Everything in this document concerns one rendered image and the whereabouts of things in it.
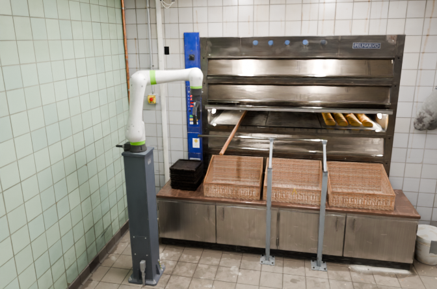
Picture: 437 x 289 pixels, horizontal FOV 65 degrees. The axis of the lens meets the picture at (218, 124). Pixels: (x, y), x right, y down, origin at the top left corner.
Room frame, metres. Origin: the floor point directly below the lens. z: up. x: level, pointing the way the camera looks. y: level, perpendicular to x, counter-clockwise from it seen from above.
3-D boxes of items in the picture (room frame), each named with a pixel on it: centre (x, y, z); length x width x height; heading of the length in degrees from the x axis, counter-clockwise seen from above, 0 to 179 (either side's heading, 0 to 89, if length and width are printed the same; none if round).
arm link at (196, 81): (2.64, 0.17, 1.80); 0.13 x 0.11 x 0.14; 5
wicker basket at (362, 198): (3.06, -1.32, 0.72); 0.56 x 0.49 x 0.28; 80
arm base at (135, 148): (2.73, 0.72, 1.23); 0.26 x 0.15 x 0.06; 79
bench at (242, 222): (3.18, -0.61, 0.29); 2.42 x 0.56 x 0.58; 79
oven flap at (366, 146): (3.44, -0.77, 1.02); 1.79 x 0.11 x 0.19; 79
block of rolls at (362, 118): (3.76, -1.43, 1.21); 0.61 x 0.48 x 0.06; 169
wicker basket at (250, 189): (3.30, -0.16, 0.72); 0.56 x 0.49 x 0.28; 79
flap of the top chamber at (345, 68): (3.44, -0.77, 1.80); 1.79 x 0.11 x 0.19; 79
